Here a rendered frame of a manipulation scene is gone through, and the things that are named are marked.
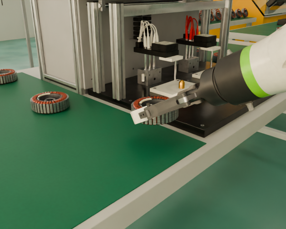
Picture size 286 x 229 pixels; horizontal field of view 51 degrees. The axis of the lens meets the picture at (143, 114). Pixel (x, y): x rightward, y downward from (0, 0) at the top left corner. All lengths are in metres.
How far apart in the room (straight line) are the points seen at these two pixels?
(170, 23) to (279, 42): 0.87
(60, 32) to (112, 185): 0.67
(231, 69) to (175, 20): 0.83
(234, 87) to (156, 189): 0.24
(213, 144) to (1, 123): 0.56
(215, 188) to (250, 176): 0.28
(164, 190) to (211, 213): 1.09
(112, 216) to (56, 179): 0.15
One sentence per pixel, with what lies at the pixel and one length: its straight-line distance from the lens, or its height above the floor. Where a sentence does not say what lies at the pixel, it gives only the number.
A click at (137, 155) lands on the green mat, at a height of 0.75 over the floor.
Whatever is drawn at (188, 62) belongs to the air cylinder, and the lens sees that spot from 1.23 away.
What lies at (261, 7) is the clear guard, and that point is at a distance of 1.09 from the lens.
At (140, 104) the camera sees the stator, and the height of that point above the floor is 0.84.
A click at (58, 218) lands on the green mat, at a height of 0.75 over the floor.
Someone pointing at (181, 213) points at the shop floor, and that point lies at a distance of 1.66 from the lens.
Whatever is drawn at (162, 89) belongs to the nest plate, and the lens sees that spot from 0.99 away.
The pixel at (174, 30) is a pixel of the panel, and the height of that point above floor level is 0.92.
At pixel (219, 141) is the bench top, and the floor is 0.75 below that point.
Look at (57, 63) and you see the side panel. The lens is 1.16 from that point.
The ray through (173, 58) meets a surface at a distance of 0.98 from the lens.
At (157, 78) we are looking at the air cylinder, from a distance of 1.09.
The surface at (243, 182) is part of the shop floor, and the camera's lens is 1.95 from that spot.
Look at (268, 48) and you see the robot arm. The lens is 0.50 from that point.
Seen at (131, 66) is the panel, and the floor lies 0.81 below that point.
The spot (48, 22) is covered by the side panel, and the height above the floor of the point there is 0.98.
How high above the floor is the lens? 1.09
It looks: 23 degrees down
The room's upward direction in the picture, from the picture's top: straight up
